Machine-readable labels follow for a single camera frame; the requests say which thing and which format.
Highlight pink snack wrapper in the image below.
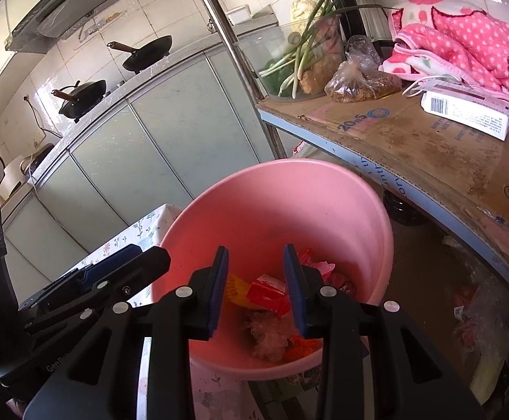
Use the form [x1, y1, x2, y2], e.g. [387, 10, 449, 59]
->
[298, 248, 339, 279]

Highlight black power cable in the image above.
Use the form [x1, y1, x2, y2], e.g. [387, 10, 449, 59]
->
[26, 95, 48, 141]

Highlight white rice cooker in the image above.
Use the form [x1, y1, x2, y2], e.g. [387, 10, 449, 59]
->
[0, 152, 27, 202]

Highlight yellow snack wrapper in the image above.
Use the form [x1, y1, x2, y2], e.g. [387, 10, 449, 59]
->
[225, 274, 256, 308]

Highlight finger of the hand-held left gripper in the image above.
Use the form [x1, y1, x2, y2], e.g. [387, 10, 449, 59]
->
[18, 244, 144, 321]
[22, 247, 172, 338]

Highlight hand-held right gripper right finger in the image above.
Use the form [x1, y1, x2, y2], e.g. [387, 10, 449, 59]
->
[283, 243, 487, 420]

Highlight dark electric cooker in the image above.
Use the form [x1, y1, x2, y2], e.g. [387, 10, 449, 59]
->
[21, 142, 56, 174]

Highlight pale cabbage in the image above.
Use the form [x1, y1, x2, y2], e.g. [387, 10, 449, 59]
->
[290, 0, 326, 32]

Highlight crumpled clear plastic wrap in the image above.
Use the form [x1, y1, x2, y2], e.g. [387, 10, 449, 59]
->
[240, 308, 301, 362]

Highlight orange snack wrapper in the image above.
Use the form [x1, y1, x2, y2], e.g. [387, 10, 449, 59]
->
[284, 334, 322, 362]

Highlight red snack wrapper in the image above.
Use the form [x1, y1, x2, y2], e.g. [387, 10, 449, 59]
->
[247, 273, 291, 316]

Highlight black blender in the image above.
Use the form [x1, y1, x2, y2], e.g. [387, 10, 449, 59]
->
[304, 0, 365, 50]

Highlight black wok with wooden handle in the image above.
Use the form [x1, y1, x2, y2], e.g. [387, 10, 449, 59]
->
[107, 35, 173, 75]

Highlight clear crumpled plastic bag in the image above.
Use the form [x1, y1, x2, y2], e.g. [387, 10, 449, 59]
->
[451, 261, 509, 360]

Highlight floral tablecloth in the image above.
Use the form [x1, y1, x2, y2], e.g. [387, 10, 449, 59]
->
[72, 203, 265, 420]

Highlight dark red wrapper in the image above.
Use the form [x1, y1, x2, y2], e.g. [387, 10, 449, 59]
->
[324, 271, 354, 295]

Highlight pink dotted blanket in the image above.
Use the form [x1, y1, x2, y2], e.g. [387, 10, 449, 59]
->
[379, 0, 509, 111]

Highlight white cord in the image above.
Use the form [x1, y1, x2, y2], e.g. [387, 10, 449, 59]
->
[400, 74, 463, 98]

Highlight black wok with lid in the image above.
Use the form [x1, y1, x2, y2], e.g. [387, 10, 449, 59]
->
[52, 79, 107, 120]

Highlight green onions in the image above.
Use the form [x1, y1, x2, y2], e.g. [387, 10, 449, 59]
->
[258, 0, 396, 99]

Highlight white plastic container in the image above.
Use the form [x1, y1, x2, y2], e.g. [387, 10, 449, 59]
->
[227, 5, 252, 25]

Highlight white cardboard box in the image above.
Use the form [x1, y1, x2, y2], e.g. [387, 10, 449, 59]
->
[420, 89, 509, 142]

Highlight green printed package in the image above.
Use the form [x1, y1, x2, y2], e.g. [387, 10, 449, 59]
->
[253, 369, 322, 404]

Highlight brown food in plastic bag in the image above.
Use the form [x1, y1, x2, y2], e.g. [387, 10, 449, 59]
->
[300, 17, 345, 95]

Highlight green kitchen counter cabinet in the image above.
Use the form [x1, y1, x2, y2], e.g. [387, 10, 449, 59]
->
[1, 22, 282, 290]

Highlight brown cardboard sheet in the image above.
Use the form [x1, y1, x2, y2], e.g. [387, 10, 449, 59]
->
[256, 91, 509, 281]

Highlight grey range hood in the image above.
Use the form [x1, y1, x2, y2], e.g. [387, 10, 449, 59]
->
[5, 0, 126, 54]

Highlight pink plastic basin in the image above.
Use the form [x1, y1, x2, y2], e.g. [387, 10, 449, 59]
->
[151, 159, 395, 382]

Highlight metal shelf rack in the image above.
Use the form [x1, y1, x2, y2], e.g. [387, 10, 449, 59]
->
[183, 0, 509, 343]

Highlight dark bottle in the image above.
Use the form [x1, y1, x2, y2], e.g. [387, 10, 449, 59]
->
[383, 191, 431, 227]

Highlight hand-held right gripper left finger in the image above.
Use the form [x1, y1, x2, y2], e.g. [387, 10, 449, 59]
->
[22, 246, 230, 420]

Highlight clear bag of brown spices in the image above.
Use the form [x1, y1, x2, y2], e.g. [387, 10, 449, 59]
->
[324, 35, 402, 104]

